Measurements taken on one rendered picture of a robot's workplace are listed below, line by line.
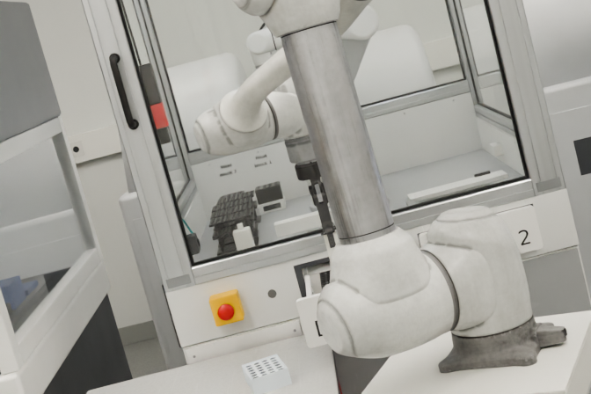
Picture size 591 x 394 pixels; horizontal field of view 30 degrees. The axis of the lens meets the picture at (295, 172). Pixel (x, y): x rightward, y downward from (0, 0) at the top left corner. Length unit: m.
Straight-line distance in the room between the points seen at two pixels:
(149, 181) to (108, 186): 3.38
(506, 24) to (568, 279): 0.65
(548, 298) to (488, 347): 0.83
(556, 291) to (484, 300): 0.87
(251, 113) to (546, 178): 0.83
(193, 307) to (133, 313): 3.47
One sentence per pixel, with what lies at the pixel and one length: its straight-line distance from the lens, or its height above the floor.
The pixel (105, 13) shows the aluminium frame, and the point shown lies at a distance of 2.70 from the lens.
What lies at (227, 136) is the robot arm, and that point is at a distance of 2.32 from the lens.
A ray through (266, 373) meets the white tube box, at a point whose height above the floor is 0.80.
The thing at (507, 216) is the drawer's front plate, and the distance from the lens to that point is 2.74.
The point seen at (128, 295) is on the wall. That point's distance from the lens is 6.20.
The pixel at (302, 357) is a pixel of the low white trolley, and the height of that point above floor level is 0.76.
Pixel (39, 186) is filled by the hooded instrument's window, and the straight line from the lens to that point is 3.27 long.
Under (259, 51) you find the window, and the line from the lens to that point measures 2.68.
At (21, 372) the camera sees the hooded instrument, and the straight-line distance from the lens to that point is 2.65.
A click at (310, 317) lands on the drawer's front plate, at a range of 2.41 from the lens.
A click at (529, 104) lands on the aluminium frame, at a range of 2.74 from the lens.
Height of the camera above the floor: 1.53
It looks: 8 degrees down
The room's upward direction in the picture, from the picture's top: 15 degrees counter-clockwise
